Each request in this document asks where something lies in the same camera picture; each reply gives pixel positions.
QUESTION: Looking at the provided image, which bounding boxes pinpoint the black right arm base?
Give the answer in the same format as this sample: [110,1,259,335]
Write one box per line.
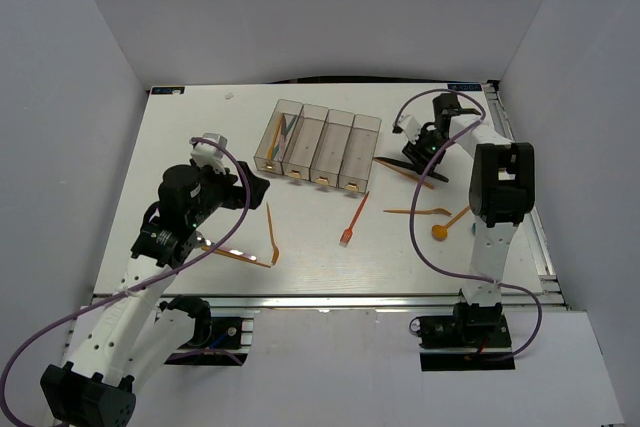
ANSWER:
[409,302,515,372]

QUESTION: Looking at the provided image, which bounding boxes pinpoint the orange plastic knife top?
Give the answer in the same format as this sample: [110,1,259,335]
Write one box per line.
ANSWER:
[267,116,285,160]

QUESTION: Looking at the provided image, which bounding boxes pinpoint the blue label right corner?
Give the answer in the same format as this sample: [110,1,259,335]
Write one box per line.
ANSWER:
[447,83,483,92]

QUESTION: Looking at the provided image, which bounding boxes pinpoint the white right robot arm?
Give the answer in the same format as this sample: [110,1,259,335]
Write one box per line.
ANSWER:
[393,88,535,348]

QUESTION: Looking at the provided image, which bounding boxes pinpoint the teal plastic knife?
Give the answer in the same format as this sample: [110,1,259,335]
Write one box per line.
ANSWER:
[280,116,297,139]

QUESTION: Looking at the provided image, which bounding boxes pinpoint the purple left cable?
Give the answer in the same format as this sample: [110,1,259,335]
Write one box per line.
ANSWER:
[0,135,250,423]

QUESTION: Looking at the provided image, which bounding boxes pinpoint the orange chopstick near right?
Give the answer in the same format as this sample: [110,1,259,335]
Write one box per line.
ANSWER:
[373,158,434,190]

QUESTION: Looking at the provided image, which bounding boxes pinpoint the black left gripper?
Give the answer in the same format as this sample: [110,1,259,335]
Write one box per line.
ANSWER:
[186,161,269,228]

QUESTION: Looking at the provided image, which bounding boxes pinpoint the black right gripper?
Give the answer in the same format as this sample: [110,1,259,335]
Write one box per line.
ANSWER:
[401,126,454,176]

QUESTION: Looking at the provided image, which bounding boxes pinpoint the orange pink knife left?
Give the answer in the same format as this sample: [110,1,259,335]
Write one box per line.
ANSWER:
[213,249,271,268]

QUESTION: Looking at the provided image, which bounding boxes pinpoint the red-orange plastic fork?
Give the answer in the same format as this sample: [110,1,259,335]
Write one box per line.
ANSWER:
[339,191,370,247]

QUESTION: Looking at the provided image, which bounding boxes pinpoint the black label left corner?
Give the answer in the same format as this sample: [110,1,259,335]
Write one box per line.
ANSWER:
[150,86,185,95]

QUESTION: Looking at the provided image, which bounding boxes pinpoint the clear four-compartment organizer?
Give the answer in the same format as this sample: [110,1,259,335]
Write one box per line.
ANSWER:
[254,99,381,194]

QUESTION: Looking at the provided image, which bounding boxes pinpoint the orange plastic spoon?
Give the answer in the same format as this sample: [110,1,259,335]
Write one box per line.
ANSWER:
[431,206,470,241]

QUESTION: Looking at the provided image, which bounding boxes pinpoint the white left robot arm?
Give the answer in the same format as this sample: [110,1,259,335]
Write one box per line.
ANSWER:
[40,161,270,426]

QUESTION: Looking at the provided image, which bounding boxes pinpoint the pink handled metal knife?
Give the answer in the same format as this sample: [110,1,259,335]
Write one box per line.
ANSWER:
[273,116,290,158]

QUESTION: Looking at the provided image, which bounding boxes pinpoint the aluminium rail right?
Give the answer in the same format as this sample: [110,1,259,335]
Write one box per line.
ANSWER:
[483,80,566,308]

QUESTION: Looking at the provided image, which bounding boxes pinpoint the orange plastic fork right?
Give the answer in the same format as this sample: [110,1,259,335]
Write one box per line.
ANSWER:
[383,208,452,217]

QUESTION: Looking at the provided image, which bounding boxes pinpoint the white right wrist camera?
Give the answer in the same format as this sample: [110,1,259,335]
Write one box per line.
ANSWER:
[392,114,422,144]

